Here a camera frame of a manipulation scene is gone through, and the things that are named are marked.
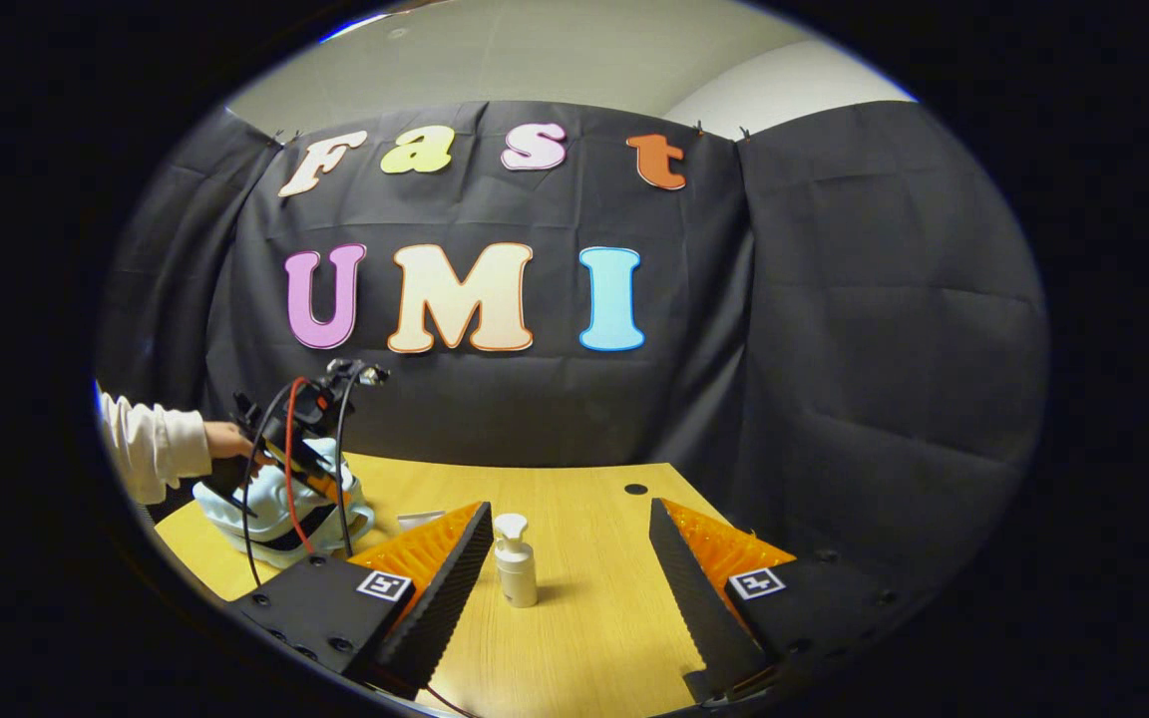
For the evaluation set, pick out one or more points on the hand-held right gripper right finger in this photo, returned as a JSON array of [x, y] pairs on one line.
[[699, 613]]

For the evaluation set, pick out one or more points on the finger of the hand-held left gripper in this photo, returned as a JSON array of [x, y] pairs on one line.
[[320, 481]]

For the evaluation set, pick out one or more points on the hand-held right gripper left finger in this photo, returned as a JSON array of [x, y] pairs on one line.
[[440, 613]]

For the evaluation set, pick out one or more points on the light blue suitcase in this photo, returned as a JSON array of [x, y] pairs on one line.
[[270, 529]]

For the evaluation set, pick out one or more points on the white pump bottle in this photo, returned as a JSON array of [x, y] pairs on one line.
[[516, 573]]

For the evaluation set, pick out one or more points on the white skin care tube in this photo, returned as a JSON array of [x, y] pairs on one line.
[[420, 520]]

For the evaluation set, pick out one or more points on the black backdrop cloth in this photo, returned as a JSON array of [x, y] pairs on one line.
[[555, 399]]

